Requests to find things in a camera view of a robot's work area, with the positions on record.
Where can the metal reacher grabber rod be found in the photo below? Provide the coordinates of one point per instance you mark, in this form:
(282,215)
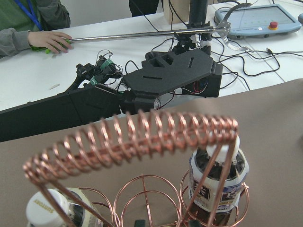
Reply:
(223,29)

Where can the copper wire bottle rack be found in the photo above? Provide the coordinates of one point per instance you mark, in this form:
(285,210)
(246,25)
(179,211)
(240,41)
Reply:
(115,172)

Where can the person in green jacket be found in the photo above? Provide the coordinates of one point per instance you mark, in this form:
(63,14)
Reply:
(18,17)

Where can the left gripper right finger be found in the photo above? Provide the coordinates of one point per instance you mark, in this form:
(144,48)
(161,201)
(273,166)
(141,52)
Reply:
(195,223)

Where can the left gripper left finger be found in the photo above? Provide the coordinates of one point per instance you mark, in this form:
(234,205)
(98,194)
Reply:
(140,223)

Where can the person's hand on table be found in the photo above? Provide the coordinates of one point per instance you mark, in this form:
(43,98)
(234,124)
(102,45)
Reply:
(52,40)

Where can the blue teach pendant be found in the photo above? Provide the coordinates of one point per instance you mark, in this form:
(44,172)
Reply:
(261,21)

